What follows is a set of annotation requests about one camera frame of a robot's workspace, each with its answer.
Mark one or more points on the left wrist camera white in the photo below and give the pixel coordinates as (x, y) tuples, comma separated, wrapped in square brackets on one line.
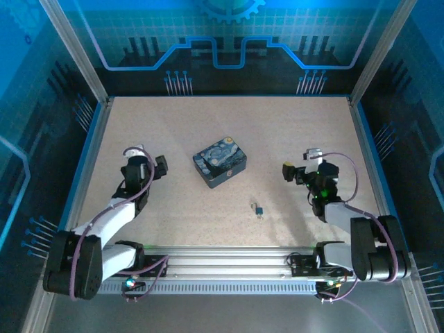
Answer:
[(135, 151)]

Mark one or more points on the grey metal panel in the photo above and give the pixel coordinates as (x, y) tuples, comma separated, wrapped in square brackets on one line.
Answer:
[(222, 315)]

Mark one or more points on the right circuit board with lights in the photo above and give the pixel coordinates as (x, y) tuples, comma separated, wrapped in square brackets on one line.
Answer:
[(329, 286)]

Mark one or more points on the blue table edge strip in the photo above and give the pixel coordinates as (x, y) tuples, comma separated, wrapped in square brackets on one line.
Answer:
[(85, 163), (225, 95), (376, 159)]

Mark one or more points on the circuit board with lights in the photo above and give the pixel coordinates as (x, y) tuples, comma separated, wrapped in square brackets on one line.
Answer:
[(132, 285), (329, 286)]

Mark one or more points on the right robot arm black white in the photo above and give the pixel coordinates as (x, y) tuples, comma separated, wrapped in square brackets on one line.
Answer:
[(378, 249)]

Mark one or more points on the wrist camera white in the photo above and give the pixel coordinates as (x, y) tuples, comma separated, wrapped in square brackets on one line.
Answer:
[(314, 152), (135, 151)]

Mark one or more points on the left circuit board with lights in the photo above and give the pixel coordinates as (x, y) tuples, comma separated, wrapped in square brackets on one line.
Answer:
[(132, 285)]

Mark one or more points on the starry night painted tin box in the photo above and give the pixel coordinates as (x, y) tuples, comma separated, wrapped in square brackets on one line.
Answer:
[(218, 159)]

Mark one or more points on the small dark metal part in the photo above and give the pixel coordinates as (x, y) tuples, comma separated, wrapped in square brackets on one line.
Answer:
[(258, 209)]

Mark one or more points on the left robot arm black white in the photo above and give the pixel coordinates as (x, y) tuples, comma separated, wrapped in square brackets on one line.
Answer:
[(83, 263)]

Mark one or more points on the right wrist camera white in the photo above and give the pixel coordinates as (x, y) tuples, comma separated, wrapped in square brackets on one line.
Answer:
[(314, 152)]

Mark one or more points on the aluminium frame post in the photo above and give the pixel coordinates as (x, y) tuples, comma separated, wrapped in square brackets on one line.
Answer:
[(378, 55), (79, 55)]

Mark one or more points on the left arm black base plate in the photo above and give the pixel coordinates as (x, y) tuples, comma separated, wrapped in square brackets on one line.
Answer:
[(154, 267)]

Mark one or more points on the aluminium table side rail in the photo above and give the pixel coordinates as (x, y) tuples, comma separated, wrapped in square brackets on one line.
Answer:
[(367, 159), (93, 163)]

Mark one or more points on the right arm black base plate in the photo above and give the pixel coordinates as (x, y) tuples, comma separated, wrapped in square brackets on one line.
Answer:
[(305, 268)]

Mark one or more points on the aluminium mounting rail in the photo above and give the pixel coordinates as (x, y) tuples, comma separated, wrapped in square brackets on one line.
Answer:
[(225, 263)]

